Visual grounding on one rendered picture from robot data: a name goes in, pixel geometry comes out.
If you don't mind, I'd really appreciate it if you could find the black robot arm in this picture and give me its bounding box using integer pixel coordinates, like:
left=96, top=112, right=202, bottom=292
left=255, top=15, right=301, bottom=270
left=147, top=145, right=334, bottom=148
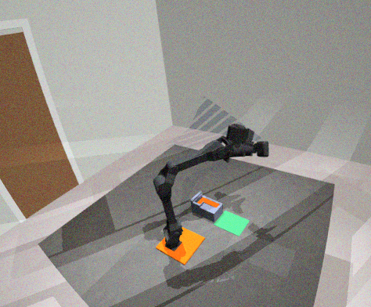
left=153, top=124, right=254, bottom=251

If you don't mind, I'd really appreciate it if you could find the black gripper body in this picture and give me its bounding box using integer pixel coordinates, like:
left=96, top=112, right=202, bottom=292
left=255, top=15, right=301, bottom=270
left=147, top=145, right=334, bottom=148
left=240, top=141, right=269, bottom=157

